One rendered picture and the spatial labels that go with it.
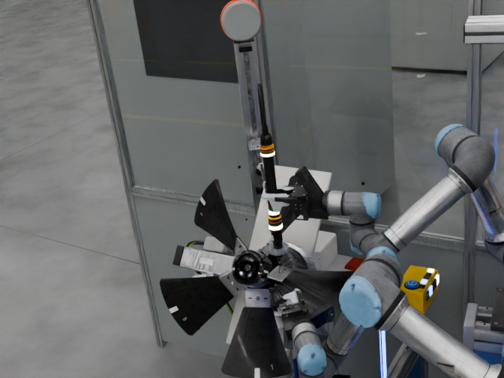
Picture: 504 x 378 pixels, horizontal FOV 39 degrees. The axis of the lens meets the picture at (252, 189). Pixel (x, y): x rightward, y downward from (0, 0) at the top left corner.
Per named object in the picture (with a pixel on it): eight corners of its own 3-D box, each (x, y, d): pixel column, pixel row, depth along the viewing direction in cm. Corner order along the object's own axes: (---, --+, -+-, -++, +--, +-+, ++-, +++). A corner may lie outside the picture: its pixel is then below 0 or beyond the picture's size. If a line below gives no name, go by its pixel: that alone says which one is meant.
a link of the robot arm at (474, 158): (518, 168, 201) (385, 283, 206) (497, 154, 211) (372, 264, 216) (498, 141, 196) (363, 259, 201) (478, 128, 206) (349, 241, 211)
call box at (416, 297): (410, 289, 259) (410, 263, 255) (438, 294, 254) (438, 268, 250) (395, 313, 247) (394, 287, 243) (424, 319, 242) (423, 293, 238)
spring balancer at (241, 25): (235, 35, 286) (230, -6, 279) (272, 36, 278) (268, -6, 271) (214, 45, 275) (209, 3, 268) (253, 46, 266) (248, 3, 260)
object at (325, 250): (304, 248, 315) (303, 226, 310) (338, 255, 307) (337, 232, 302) (286, 268, 302) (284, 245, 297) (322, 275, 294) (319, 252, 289)
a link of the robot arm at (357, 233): (358, 263, 215) (357, 231, 210) (346, 246, 225) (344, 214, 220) (383, 258, 216) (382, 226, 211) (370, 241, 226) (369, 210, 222)
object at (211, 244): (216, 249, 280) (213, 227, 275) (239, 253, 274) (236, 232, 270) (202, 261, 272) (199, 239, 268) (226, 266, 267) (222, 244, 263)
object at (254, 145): (249, 158, 292) (247, 139, 289) (266, 156, 293) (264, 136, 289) (251, 168, 283) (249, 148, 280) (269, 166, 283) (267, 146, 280)
